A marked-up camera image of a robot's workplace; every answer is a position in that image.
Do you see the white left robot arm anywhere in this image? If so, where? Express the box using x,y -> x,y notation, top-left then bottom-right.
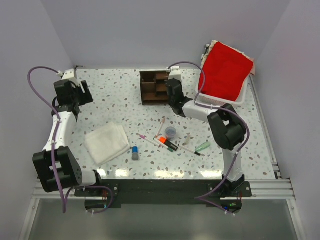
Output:
32,80 -> 104,196

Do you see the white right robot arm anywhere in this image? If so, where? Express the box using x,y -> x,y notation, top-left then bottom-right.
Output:
165,78 -> 250,200

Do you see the green translucent cap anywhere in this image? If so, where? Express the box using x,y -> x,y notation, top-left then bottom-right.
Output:
195,141 -> 211,152

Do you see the clear jar of paperclips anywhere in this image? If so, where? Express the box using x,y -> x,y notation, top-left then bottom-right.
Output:
164,126 -> 177,141

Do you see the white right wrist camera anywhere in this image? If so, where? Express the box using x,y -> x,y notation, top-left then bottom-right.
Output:
166,66 -> 182,81

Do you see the blue grey stamp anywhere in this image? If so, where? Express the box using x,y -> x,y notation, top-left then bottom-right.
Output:
132,146 -> 139,161

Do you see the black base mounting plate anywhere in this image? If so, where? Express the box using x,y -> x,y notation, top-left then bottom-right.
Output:
75,179 -> 253,213

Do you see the orange capped black highlighter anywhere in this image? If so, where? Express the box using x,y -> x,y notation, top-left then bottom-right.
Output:
159,136 -> 178,151

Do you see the aluminium frame rail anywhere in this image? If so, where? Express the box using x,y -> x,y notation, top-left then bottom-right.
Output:
249,75 -> 296,201

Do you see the pink capped white marker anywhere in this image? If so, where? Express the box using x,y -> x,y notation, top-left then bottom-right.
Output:
139,134 -> 160,148

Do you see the beige small tube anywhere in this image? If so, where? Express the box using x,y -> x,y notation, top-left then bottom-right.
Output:
184,133 -> 191,145

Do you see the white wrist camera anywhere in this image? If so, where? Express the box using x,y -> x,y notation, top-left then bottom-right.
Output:
166,66 -> 182,81
56,69 -> 80,86

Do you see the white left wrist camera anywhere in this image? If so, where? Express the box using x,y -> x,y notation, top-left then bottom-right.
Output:
56,69 -> 80,86

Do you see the brown wooden desk organizer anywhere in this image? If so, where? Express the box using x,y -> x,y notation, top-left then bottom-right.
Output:
139,70 -> 169,106

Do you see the white folded towel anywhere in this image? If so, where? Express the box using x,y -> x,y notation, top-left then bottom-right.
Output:
84,122 -> 131,166

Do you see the peach capped white marker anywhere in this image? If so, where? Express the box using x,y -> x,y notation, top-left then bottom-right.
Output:
155,117 -> 166,138

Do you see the white plastic basket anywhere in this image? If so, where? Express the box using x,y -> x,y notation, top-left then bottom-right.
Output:
196,75 -> 250,106

